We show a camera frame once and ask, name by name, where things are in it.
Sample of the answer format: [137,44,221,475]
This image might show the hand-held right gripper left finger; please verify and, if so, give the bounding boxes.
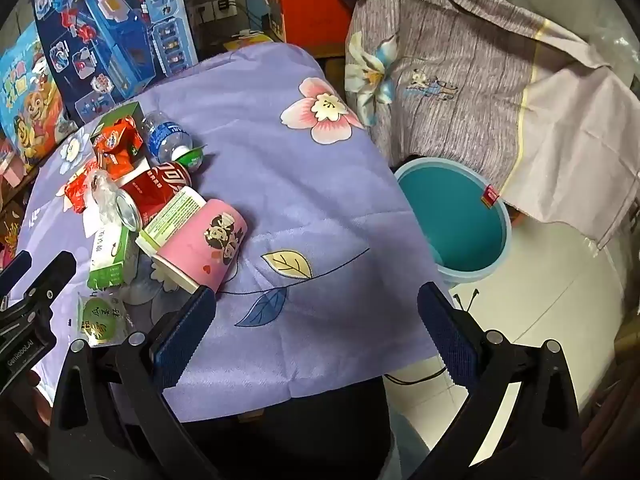
[47,285,221,480]

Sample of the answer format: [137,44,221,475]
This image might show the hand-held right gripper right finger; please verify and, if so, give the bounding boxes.
[400,282,583,480]

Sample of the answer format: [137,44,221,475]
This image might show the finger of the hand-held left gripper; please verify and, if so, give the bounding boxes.
[0,250,32,295]
[22,251,77,311]

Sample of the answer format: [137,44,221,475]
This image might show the green white carton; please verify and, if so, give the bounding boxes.
[89,222,141,291]

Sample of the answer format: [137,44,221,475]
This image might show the green round snack packet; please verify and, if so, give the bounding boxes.
[75,296,132,348]

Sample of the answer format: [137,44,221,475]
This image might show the clear plastic bag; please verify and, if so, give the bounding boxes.
[82,170,126,236]

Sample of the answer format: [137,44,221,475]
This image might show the pink paper cup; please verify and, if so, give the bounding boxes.
[150,199,248,295]

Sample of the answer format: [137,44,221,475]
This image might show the teal plastic bucket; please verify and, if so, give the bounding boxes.
[392,156,513,288]

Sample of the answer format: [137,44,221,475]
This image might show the white green-label container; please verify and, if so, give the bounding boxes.
[135,186,208,256]

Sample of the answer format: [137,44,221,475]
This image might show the red soda can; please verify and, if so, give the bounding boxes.
[116,162,193,232]

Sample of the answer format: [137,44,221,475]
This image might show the orange snack packet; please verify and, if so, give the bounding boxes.
[94,116,143,156]

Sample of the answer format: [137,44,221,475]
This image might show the green cardboard box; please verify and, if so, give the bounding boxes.
[90,101,147,161]

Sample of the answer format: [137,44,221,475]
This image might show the clear water bottle blue label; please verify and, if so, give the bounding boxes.
[141,110,195,161]

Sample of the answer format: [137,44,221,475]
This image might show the green plastic cup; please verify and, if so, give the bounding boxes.
[172,144,207,173]

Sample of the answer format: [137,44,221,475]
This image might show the dark printed box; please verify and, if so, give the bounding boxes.
[0,200,26,266]

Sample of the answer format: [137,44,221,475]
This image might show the pink box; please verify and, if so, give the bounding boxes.
[0,140,26,191]

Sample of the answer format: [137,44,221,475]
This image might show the person's dark clothing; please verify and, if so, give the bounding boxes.
[165,375,396,480]

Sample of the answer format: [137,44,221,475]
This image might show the cartoon puppy box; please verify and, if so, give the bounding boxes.
[0,22,68,168]

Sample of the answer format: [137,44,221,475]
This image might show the purple floral cloth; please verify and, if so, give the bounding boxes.
[15,42,456,423]

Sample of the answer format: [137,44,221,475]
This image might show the blue toy box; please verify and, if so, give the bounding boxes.
[32,0,198,122]

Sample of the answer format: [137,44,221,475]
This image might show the grey floral cloth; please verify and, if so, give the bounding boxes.
[337,0,637,252]

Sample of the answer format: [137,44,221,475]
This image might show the brown cardboard box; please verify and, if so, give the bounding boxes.
[300,40,351,92]

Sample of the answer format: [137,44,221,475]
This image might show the yellow flat box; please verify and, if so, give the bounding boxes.
[232,29,275,45]

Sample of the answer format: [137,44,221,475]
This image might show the small blue box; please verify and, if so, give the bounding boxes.
[245,0,273,31]

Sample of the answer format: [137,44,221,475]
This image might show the wall socket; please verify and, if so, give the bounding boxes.
[192,0,236,23]

